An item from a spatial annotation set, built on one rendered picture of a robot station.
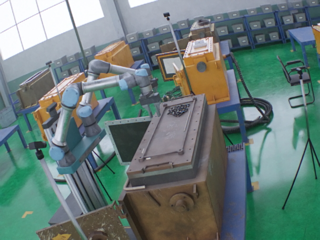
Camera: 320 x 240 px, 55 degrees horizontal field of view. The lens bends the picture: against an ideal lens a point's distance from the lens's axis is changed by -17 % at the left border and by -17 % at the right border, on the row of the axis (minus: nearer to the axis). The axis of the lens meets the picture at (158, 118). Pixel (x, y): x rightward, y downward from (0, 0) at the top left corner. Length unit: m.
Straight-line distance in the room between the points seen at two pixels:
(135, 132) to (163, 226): 1.56
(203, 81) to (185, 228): 3.08
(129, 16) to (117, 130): 8.36
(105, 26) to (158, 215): 10.27
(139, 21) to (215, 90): 7.08
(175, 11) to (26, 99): 5.60
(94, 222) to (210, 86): 3.36
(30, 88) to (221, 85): 6.01
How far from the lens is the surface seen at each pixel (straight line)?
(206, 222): 2.58
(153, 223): 2.64
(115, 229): 2.55
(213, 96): 5.34
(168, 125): 3.00
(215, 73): 5.26
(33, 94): 9.96
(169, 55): 6.80
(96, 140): 2.98
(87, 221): 2.48
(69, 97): 2.35
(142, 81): 2.35
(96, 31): 12.50
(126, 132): 3.98
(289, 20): 10.96
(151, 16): 11.94
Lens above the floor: 2.45
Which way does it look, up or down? 20 degrees down
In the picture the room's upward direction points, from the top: 18 degrees counter-clockwise
